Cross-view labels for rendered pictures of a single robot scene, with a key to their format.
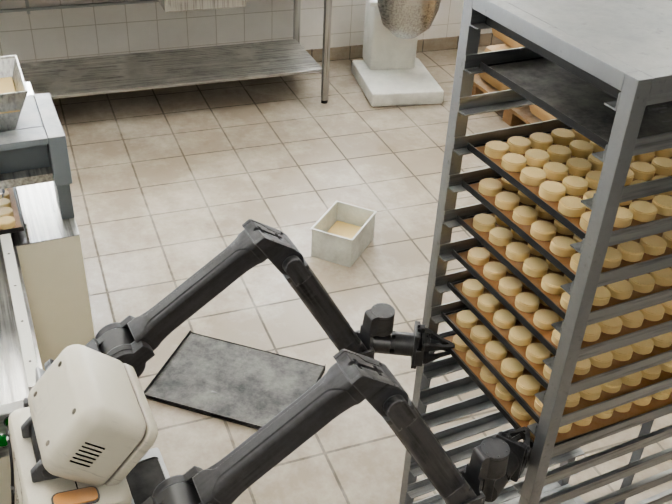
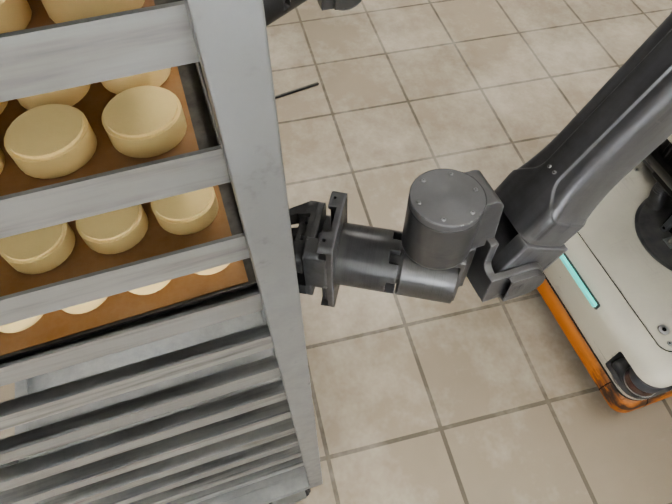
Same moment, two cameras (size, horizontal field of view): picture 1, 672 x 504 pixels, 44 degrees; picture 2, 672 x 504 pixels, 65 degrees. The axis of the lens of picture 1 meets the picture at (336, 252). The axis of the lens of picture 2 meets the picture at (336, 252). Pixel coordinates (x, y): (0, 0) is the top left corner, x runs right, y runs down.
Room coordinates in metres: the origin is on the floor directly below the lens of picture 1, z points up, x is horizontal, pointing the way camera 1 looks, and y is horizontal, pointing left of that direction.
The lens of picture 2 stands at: (1.82, -0.16, 1.38)
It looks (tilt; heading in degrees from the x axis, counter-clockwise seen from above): 57 degrees down; 189
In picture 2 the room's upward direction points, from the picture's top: straight up
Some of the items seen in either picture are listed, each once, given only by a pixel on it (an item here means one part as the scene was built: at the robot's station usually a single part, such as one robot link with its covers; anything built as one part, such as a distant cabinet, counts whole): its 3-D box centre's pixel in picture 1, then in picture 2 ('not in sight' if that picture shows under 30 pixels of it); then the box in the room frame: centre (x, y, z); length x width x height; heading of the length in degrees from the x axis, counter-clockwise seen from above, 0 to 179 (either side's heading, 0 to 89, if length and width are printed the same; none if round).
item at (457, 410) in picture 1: (518, 390); (59, 457); (1.73, -0.53, 0.69); 0.64 x 0.03 x 0.03; 117
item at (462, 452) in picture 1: (508, 436); (111, 482); (1.73, -0.53, 0.51); 0.64 x 0.03 x 0.03; 117
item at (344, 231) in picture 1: (343, 233); not in sight; (3.45, -0.03, 0.08); 0.30 x 0.22 x 0.16; 157
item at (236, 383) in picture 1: (236, 380); not in sight; (2.44, 0.36, 0.02); 0.60 x 0.40 x 0.03; 74
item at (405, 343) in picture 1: (405, 343); (360, 256); (1.56, -0.18, 0.98); 0.07 x 0.07 x 0.10; 87
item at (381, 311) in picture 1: (368, 331); (471, 234); (1.55, -0.09, 1.02); 0.12 x 0.09 x 0.11; 118
